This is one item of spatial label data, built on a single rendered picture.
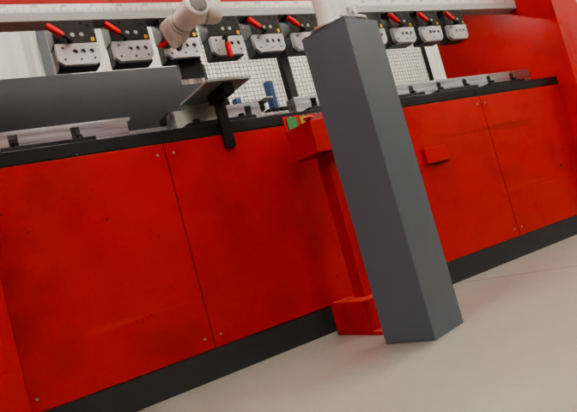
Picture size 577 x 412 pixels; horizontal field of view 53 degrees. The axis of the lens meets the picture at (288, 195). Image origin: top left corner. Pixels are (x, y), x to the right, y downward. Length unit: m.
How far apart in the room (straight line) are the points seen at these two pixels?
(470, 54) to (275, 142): 2.07
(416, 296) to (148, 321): 0.85
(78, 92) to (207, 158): 0.85
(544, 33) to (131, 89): 2.32
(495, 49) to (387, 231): 2.34
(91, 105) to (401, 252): 1.59
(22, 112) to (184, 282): 1.10
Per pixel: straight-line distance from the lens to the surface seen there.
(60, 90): 2.77
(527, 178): 3.26
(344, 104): 1.83
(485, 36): 3.99
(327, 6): 1.93
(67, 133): 2.15
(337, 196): 2.14
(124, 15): 2.36
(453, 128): 2.94
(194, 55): 2.38
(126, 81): 2.85
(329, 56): 1.87
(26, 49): 7.19
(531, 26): 3.81
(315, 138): 2.08
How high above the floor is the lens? 0.41
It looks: 4 degrees up
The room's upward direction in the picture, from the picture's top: 15 degrees counter-clockwise
